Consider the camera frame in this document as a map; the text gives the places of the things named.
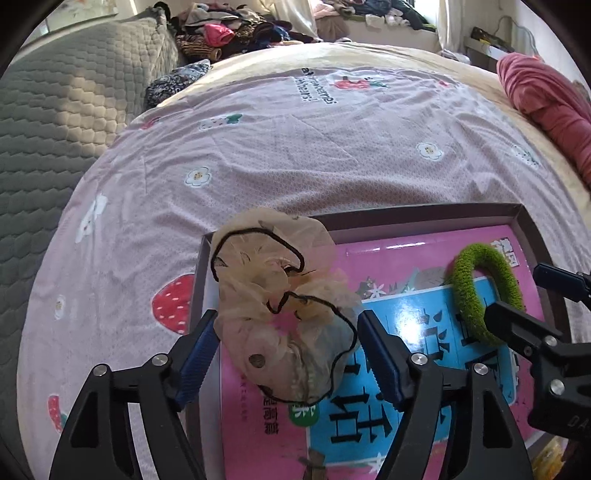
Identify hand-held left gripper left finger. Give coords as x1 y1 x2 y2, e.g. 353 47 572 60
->
48 309 221 480

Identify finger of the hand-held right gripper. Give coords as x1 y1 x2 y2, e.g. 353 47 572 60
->
532 262 591 304
482 300 568 366

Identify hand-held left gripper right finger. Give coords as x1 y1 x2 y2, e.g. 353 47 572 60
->
356 309 536 480

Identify green fuzzy hair tie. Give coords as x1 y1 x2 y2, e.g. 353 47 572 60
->
450 244 526 348

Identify yellow rice cracker packet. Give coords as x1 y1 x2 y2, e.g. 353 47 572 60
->
531 438 574 480

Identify beige sheer scrunchie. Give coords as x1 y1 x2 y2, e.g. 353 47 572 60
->
210 208 365 403

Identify brown cardboard box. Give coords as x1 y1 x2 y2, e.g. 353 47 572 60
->
187 202 574 480

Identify pink folded blanket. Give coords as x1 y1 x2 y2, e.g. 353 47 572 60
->
496 52 591 184

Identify pink strawberry printed bedsheet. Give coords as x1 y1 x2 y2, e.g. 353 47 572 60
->
16 64 591 480

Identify white side table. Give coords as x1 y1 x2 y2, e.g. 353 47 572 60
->
464 27 514 71

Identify white curtain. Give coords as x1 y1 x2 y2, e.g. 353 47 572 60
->
436 0 463 52
295 0 324 42

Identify dark floral cloth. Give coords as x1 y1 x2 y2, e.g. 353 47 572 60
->
144 60 212 110

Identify grey quilted headboard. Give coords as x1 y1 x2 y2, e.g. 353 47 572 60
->
0 11 182 462

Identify clothes on window sill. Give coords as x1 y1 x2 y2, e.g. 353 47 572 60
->
314 0 438 34

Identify pile of mixed clothes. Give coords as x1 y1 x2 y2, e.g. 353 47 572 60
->
154 2 320 64

